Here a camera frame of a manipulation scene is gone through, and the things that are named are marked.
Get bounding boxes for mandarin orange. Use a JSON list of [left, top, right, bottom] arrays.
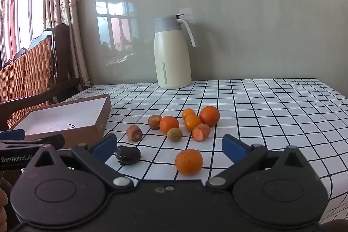
[[175, 149, 203, 176]]

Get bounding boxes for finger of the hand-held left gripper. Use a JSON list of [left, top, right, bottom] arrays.
[[26, 135, 66, 150], [0, 130, 27, 141]]

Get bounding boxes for black checked white tablecloth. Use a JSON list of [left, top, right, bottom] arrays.
[[62, 78, 348, 227]]

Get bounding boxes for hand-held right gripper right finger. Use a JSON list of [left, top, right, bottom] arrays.
[[206, 134, 312, 190]]

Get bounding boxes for dark shrivelled fruit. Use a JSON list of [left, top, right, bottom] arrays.
[[115, 145, 141, 166]]

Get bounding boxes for small orange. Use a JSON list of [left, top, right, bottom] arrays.
[[182, 108, 196, 120]]

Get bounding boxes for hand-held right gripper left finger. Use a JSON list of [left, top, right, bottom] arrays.
[[26, 134, 134, 192]]

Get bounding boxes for wooden sofa orange cushions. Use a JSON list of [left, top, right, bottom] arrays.
[[0, 23, 82, 129]]

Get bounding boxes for red framed window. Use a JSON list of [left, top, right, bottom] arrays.
[[9, 0, 55, 58]]

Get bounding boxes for beige patterned curtain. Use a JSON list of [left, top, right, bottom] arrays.
[[45, 0, 91, 91]]

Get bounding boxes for small greenish brown fruit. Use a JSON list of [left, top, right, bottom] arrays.
[[167, 127, 183, 141]]

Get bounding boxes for large orange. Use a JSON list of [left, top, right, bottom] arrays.
[[200, 106, 220, 127]]

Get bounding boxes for brown cardboard box tray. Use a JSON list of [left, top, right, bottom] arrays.
[[8, 94, 111, 149]]

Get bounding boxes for cream thermos jug grey lid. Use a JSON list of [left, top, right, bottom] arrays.
[[154, 14, 197, 90]]

